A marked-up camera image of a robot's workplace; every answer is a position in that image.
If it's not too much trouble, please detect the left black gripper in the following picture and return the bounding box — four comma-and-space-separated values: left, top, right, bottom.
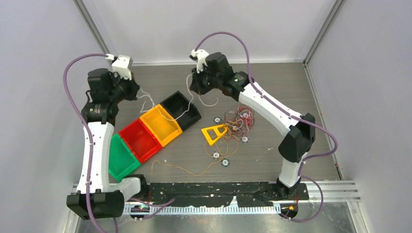
109, 70, 139, 103

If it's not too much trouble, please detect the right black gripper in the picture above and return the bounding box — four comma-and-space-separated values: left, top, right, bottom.
189, 65, 221, 97

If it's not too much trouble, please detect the red wire bundle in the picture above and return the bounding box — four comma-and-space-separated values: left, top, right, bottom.
222, 105, 256, 141

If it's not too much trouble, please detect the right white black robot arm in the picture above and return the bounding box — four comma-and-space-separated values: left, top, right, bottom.
189, 50, 315, 199

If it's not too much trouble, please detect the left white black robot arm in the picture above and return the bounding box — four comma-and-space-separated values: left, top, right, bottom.
66, 68, 149, 220

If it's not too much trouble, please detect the dark chip upper left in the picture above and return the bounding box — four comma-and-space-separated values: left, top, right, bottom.
214, 117, 222, 124

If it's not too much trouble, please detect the dark chip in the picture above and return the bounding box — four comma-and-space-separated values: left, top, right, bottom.
214, 117, 222, 124
241, 112, 250, 119
212, 151, 221, 160
241, 135, 249, 143

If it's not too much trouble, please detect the black plastic bin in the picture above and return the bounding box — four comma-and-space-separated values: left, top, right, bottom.
160, 91, 202, 131

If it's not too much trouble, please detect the dark chip upper right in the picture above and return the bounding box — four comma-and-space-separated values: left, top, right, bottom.
241, 112, 250, 119

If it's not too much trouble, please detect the yellow plastic bin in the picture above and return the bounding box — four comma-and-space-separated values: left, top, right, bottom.
139, 104, 183, 147

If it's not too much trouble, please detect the red plastic bin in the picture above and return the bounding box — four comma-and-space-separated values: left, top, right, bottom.
119, 119, 163, 164

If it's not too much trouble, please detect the dark chip middle right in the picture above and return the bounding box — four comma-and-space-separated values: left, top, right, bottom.
241, 135, 249, 143

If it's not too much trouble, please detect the green plastic bin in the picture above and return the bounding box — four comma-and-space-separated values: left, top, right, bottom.
108, 133, 141, 182

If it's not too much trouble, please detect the dark chip lower left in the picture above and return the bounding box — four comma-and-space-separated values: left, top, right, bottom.
212, 151, 221, 160

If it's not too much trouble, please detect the dark chip lowest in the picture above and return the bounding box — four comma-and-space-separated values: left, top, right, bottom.
221, 159, 230, 167

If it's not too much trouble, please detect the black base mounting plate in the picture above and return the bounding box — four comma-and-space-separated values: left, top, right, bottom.
132, 182, 309, 207

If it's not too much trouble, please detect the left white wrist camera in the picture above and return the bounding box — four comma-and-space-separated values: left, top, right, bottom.
105, 53, 133, 80

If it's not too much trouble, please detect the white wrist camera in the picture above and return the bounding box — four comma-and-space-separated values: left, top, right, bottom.
105, 53, 133, 80
189, 49, 209, 73

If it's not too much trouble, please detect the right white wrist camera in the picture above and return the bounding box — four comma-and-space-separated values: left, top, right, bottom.
189, 49, 209, 73

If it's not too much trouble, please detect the yellow triangular plastic frame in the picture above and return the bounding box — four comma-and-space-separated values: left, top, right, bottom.
201, 124, 228, 146

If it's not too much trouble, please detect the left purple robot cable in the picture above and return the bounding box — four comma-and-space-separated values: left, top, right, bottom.
63, 53, 176, 233

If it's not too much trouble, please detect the slotted aluminium rail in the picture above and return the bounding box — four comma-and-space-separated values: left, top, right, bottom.
122, 203, 281, 215

